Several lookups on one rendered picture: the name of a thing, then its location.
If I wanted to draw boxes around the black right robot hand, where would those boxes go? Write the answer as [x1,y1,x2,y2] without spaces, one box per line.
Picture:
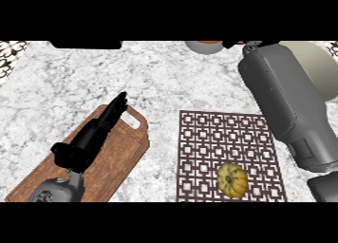
[222,41,247,49]

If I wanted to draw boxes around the grey cup with orange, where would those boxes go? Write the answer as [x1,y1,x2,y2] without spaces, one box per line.
[183,41,228,55]

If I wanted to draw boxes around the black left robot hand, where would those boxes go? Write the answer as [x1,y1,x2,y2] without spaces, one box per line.
[50,91,129,174]

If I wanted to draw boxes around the brown patterned placemat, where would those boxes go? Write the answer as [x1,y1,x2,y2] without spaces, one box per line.
[176,109,289,203]

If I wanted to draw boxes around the pale beige bowl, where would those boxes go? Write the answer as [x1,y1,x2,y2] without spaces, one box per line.
[279,41,338,103]

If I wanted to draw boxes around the brown wooden cutting board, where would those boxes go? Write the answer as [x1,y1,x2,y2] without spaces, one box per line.
[5,104,152,203]

